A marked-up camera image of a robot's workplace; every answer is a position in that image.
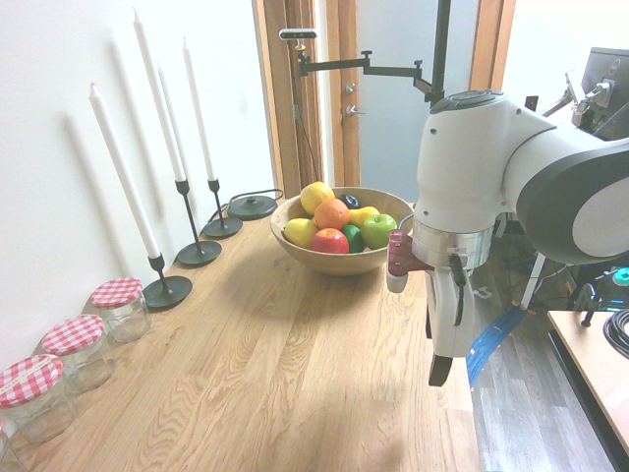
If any wooden fruit bowl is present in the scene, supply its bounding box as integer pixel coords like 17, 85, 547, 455
269, 186, 417, 276

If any yellow pear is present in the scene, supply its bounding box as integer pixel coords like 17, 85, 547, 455
347, 206, 381, 228

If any black table clamp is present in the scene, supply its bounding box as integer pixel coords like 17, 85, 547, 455
574, 282, 603, 328

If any green lime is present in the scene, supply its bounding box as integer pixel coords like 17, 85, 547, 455
342, 223, 366, 254

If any white taper candle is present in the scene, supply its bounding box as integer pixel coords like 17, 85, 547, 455
132, 7, 188, 183
181, 36, 217, 182
87, 82, 162, 261

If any black vertical stand pole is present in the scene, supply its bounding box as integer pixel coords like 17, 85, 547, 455
429, 0, 453, 99

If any blue floor cable strip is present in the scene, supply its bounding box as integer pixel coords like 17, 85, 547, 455
465, 303, 528, 392

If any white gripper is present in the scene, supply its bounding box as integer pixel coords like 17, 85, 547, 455
425, 267, 476, 387

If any orange fruit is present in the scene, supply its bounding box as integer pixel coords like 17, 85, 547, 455
314, 197, 352, 231

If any maroon white wrist camera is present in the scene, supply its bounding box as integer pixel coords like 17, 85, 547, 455
385, 228, 434, 294

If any black kettle base cord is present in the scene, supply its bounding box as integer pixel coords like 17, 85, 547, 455
208, 188, 286, 225

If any black computer monitor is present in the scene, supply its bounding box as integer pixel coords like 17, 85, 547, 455
581, 46, 629, 144

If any black candle holder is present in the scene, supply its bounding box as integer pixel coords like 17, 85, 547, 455
175, 179, 223, 268
142, 254, 194, 312
202, 178, 245, 241

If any green apple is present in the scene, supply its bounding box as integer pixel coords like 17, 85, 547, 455
362, 212, 398, 250

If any light wood side table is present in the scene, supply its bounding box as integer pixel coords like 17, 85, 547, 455
545, 309, 629, 472

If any black coiled cable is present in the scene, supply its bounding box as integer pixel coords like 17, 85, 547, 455
602, 308, 629, 358

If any glass jar red checkered lid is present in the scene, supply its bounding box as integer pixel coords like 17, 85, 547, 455
41, 314, 118, 393
0, 417, 27, 472
90, 277, 152, 344
0, 353, 79, 445

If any black round kettle base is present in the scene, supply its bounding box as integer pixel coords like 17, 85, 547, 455
228, 194, 278, 220

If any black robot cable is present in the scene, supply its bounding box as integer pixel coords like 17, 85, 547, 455
449, 255, 467, 327

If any yellow lemon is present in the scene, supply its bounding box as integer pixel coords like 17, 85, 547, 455
283, 217, 320, 249

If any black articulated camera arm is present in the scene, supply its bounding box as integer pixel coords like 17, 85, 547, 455
294, 41, 446, 105

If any black device with light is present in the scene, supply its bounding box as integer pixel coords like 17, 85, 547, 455
595, 266, 629, 312

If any red apple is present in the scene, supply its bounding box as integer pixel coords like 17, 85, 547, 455
311, 227, 351, 255

